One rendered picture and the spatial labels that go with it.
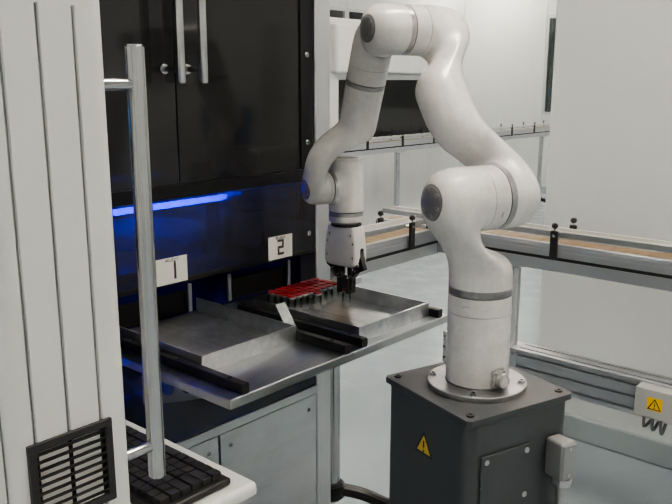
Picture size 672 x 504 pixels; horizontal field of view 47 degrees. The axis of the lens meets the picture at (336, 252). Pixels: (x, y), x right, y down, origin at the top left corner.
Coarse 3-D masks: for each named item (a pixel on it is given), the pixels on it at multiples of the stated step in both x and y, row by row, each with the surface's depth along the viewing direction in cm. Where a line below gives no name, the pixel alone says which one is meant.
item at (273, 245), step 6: (288, 234) 201; (270, 240) 196; (276, 240) 198; (288, 240) 201; (270, 246) 196; (276, 246) 198; (288, 246) 201; (270, 252) 197; (276, 252) 198; (288, 252) 202; (270, 258) 197; (276, 258) 198
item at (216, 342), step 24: (192, 312) 190; (216, 312) 186; (240, 312) 180; (120, 336) 169; (168, 336) 172; (192, 336) 172; (216, 336) 172; (240, 336) 172; (264, 336) 162; (288, 336) 168; (192, 360) 152; (216, 360) 153
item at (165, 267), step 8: (176, 256) 175; (184, 256) 176; (160, 264) 172; (168, 264) 173; (176, 264) 175; (184, 264) 177; (160, 272) 172; (168, 272) 174; (176, 272) 175; (184, 272) 177; (160, 280) 172; (168, 280) 174; (176, 280) 176; (184, 280) 177
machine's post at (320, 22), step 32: (320, 0) 197; (320, 32) 199; (320, 64) 201; (320, 96) 202; (320, 128) 204; (320, 224) 209; (320, 256) 211; (320, 384) 219; (320, 416) 221; (320, 448) 223; (320, 480) 225
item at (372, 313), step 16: (256, 304) 189; (272, 304) 185; (336, 304) 197; (352, 304) 197; (368, 304) 197; (384, 304) 196; (400, 304) 192; (416, 304) 189; (320, 320) 175; (336, 320) 184; (352, 320) 184; (368, 320) 184; (384, 320) 174; (400, 320) 179; (416, 320) 184; (368, 336) 171
